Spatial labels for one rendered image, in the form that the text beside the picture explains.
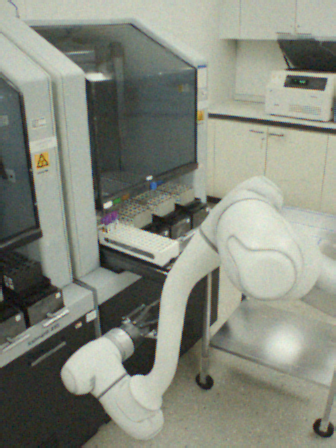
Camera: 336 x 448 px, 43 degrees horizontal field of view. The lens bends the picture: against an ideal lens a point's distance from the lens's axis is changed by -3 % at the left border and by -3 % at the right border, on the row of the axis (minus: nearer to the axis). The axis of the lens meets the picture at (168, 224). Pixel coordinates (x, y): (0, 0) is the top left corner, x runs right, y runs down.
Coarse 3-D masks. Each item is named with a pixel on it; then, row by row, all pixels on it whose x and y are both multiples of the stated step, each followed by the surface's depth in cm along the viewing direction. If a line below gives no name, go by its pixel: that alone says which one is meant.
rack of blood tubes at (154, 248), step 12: (120, 228) 163; (132, 228) 162; (120, 240) 154; (132, 240) 153; (144, 240) 152; (156, 240) 153; (168, 240) 153; (132, 252) 152; (144, 252) 156; (156, 252) 145; (168, 252) 147
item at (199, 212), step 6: (198, 204) 197; (204, 204) 196; (186, 210) 190; (192, 210) 189; (198, 210) 192; (204, 210) 195; (192, 216) 188; (198, 216) 192; (204, 216) 196; (192, 222) 189; (198, 222) 193
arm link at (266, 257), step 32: (224, 224) 81; (256, 224) 74; (288, 224) 78; (224, 256) 77; (256, 256) 70; (288, 256) 70; (320, 256) 78; (256, 288) 72; (288, 288) 71; (320, 288) 78
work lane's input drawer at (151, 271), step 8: (104, 248) 160; (112, 248) 157; (104, 256) 160; (112, 256) 157; (120, 256) 155; (128, 256) 153; (136, 256) 152; (176, 256) 151; (112, 264) 159; (120, 264) 156; (128, 264) 153; (136, 264) 151; (144, 264) 149; (152, 264) 147; (168, 264) 146; (136, 272) 152; (144, 272) 149; (152, 272) 147; (160, 272) 145; (168, 272) 144; (152, 280) 148; (160, 280) 146
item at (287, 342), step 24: (288, 216) 181; (312, 216) 181; (240, 312) 211; (264, 312) 210; (288, 312) 209; (216, 336) 194; (240, 336) 194; (264, 336) 193; (288, 336) 193; (312, 336) 192; (264, 360) 179; (288, 360) 178; (312, 360) 177
